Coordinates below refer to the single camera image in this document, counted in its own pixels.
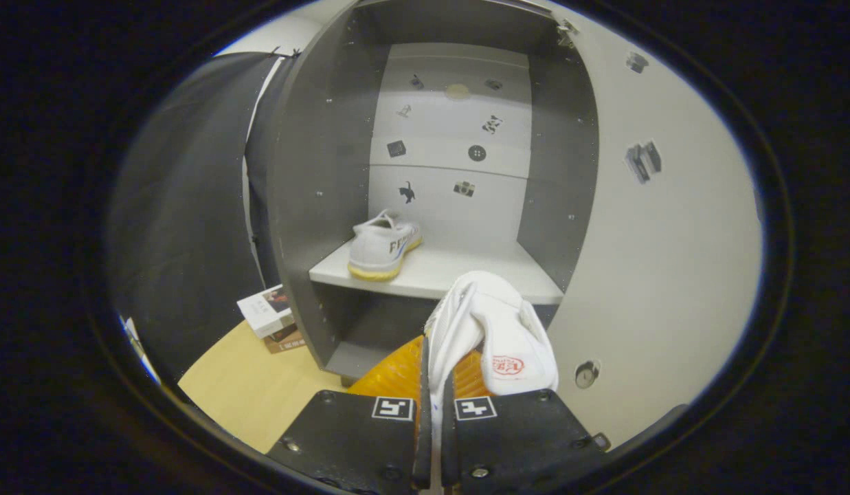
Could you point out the white canvas shoe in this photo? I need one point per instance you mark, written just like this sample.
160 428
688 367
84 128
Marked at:
507 330
380 247

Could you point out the white and blue clutter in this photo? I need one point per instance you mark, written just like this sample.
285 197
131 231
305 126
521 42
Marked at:
139 347

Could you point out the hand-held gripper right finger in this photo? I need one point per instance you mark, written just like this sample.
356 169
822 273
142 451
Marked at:
446 447

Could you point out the brown book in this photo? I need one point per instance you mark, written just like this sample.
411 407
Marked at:
287 340

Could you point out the black backdrop cloth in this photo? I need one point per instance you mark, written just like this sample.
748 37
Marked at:
184 206

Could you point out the white printed box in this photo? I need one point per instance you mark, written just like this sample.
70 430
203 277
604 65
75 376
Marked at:
263 313

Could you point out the grey shoe cabinet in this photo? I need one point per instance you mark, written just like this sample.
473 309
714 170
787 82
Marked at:
321 172

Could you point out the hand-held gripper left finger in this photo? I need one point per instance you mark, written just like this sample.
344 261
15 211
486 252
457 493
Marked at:
422 454

